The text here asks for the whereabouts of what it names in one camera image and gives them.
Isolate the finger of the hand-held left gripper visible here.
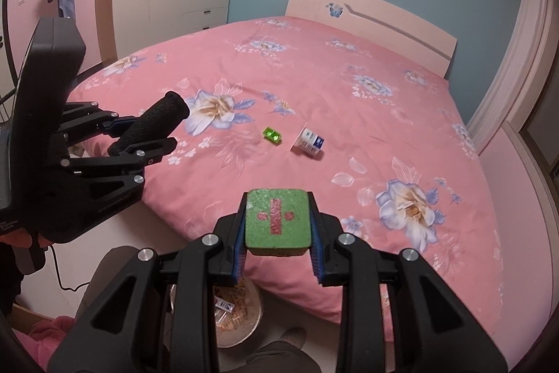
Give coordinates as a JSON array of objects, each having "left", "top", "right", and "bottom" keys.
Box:
[
  {"left": 60, "top": 137, "right": 178, "bottom": 187},
  {"left": 57, "top": 101, "right": 143, "bottom": 138}
]

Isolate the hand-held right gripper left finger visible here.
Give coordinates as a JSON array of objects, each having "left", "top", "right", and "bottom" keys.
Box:
[{"left": 47, "top": 192, "right": 254, "bottom": 373}]

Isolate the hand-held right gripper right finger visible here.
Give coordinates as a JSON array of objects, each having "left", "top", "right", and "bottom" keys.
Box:
[{"left": 307, "top": 192, "right": 510, "bottom": 373}]

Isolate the black foam roller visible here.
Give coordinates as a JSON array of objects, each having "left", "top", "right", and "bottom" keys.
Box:
[{"left": 108, "top": 91, "right": 191, "bottom": 158}]

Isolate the red and green foam cube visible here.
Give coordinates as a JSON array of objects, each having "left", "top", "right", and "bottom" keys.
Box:
[{"left": 244, "top": 188, "right": 314, "bottom": 257}]

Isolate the person's left hand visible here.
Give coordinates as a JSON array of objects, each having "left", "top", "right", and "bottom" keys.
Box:
[{"left": 0, "top": 229, "right": 50, "bottom": 248}]

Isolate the white and blue yogurt cup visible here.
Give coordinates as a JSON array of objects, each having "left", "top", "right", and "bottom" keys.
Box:
[{"left": 291, "top": 127, "right": 325, "bottom": 159}]

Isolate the pink floral bed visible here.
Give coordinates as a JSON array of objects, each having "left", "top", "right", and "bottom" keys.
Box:
[{"left": 69, "top": 15, "right": 510, "bottom": 339}]

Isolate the pink fleece garment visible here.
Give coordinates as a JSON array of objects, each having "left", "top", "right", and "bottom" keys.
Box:
[{"left": 15, "top": 303, "right": 80, "bottom": 373}]

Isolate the white bed headboard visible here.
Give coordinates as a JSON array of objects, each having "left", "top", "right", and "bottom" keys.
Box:
[{"left": 285, "top": 0, "right": 459, "bottom": 79}]

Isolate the dark framed window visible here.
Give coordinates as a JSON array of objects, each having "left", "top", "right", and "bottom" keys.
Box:
[{"left": 520, "top": 85, "right": 559, "bottom": 200}]

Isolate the white window trim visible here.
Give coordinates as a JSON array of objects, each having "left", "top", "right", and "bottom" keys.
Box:
[{"left": 465, "top": 0, "right": 556, "bottom": 158}]

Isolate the black cable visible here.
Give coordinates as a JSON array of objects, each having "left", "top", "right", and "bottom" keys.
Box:
[{"left": 44, "top": 244, "right": 95, "bottom": 293}]

